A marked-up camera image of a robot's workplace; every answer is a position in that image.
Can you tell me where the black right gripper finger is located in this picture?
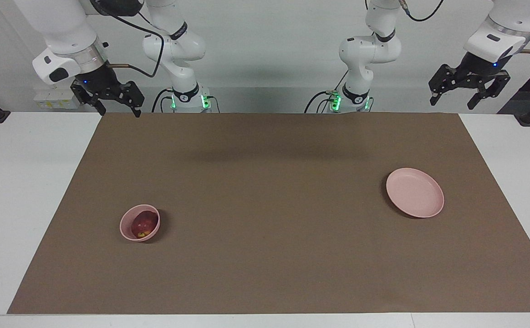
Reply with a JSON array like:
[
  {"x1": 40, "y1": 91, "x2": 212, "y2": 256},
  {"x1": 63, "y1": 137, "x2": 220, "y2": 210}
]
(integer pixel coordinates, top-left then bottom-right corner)
[
  {"x1": 71, "y1": 82, "x2": 107, "y2": 116},
  {"x1": 119, "y1": 81, "x2": 145, "y2": 118}
]

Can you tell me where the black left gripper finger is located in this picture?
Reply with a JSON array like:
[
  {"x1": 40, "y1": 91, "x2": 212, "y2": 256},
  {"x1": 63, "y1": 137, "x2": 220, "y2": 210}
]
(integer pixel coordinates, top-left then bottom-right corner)
[
  {"x1": 468, "y1": 72, "x2": 511, "y2": 110},
  {"x1": 428, "y1": 64, "x2": 458, "y2": 106}
]

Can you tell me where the red apple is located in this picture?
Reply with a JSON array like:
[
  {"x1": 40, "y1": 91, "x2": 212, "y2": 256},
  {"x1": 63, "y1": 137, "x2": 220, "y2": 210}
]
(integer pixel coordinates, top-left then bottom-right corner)
[{"x1": 132, "y1": 211, "x2": 158, "y2": 239}]

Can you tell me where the pink plate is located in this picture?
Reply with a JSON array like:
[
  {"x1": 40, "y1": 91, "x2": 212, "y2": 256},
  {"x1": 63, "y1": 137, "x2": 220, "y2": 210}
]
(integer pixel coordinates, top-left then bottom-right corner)
[{"x1": 386, "y1": 168, "x2": 445, "y2": 219}]

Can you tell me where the pink bowl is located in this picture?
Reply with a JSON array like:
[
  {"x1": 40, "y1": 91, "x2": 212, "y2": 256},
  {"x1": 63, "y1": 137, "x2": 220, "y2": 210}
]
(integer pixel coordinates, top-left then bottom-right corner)
[{"x1": 119, "y1": 204, "x2": 161, "y2": 242}]

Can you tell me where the brown table mat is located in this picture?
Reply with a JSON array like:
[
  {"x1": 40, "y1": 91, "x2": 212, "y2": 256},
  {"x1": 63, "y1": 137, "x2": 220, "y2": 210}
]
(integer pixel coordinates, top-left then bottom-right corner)
[{"x1": 8, "y1": 113, "x2": 530, "y2": 315}]

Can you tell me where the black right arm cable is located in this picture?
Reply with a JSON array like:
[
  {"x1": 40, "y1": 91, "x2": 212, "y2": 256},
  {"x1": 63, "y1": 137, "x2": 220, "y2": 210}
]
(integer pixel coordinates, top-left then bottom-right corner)
[{"x1": 90, "y1": 0, "x2": 166, "y2": 78}]

